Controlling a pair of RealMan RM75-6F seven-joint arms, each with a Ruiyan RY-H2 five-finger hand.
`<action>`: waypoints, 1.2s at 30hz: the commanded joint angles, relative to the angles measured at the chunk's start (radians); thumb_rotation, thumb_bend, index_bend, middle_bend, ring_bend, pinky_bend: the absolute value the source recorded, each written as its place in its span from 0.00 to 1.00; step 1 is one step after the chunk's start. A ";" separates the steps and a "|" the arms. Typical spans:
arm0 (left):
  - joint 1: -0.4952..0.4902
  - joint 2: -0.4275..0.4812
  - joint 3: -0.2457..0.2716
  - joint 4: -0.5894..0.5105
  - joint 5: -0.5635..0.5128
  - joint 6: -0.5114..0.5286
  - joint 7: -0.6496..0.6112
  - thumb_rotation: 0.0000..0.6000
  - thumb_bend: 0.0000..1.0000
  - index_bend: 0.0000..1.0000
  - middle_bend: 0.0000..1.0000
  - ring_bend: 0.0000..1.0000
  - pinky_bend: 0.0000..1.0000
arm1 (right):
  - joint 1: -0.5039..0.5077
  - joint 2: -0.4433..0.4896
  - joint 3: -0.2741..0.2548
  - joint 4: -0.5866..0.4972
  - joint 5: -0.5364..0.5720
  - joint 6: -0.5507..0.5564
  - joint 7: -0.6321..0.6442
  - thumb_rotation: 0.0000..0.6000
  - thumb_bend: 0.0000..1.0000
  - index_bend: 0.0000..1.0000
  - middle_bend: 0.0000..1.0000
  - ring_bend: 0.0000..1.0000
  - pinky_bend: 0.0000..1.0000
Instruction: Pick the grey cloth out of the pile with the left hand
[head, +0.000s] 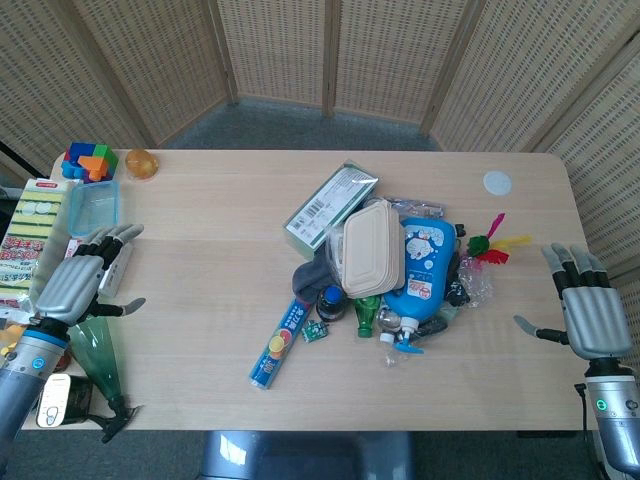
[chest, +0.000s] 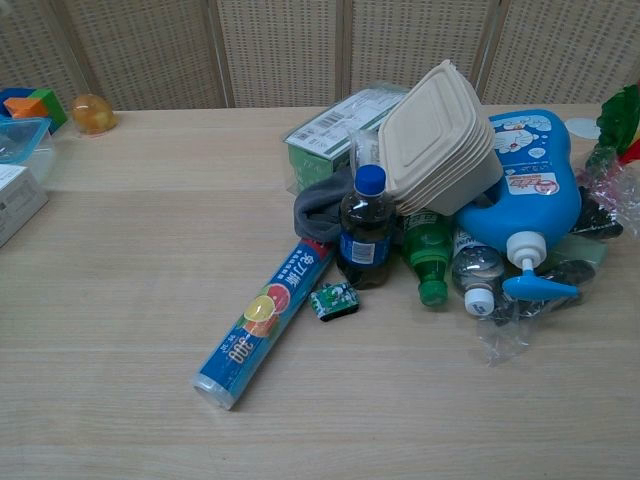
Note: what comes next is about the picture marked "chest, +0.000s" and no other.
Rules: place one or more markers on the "grey cloth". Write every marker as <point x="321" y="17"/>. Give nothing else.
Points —
<point x="320" y="212"/>

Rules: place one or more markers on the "dark cola bottle blue cap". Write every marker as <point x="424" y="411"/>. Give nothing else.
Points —
<point x="364" y="235"/>

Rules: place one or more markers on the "small green candy pack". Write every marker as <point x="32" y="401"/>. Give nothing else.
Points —
<point x="334" y="301"/>

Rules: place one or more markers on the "blue cling film roll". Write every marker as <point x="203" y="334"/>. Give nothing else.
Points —
<point x="265" y="310"/>

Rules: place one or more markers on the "green white cardboard box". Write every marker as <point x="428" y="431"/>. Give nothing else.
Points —
<point x="325" y="140"/>

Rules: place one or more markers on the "clear wrapped roll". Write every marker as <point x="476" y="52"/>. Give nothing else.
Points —
<point x="364" y="147"/>

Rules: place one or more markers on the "green soda bottle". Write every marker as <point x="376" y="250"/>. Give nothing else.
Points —
<point x="428" y="245"/>

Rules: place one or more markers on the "stack of beige pulp containers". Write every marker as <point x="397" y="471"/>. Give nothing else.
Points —
<point x="440" y="150"/>

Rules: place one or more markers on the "clear water bottle white cap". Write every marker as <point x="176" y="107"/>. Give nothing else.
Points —
<point x="475" y="272"/>

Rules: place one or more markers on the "folding wicker screen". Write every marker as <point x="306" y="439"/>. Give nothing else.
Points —
<point x="320" y="50"/>

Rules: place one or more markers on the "clear crinkled plastic bag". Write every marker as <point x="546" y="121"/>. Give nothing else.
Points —
<point x="500" y="335"/>

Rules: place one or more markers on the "blue pump lotion bottle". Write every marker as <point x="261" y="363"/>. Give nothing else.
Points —
<point x="530" y="180"/>

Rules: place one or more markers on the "yellow translucent egg toy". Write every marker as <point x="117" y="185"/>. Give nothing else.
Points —
<point x="93" y="114"/>

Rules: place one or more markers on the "pale green soap bar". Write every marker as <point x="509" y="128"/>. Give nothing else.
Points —
<point x="585" y="250"/>

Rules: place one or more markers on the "black patterned packet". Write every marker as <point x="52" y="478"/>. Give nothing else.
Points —
<point x="597" y="215"/>

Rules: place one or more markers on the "white round lid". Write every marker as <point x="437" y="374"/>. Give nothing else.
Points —
<point x="582" y="127"/>

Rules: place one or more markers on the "clear plastic storage box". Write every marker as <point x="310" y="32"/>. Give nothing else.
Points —
<point x="25" y="145"/>

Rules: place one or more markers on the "orange green toy blocks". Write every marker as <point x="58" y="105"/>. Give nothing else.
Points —
<point x="35" y="107"/>

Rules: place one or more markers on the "green red plastic toy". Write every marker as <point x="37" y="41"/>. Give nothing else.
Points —
<point x="622" y="120"/>

